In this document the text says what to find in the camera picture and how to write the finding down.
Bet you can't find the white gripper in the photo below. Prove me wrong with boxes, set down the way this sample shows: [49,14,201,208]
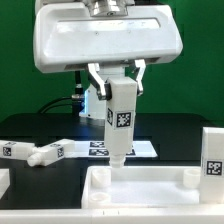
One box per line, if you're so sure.
[33,2,183,100]

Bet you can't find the marker tag sheet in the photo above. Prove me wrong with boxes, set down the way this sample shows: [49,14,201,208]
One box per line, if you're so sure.
[70,141,157,158]

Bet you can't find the black cables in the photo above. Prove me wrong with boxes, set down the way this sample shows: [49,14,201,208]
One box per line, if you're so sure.
[37,93,84,114]

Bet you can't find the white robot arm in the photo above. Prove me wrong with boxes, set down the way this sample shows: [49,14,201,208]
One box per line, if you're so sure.
[33,0,183,120]

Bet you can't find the white desk top tray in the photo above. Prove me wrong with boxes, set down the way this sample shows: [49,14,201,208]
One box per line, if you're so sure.
[81,166,224,214]

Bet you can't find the white block left edge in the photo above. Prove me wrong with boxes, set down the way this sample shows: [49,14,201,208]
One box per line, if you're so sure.
[0,169,10,199]

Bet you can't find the white front rail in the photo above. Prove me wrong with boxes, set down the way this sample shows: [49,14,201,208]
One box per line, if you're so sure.
[0,210,224,224]

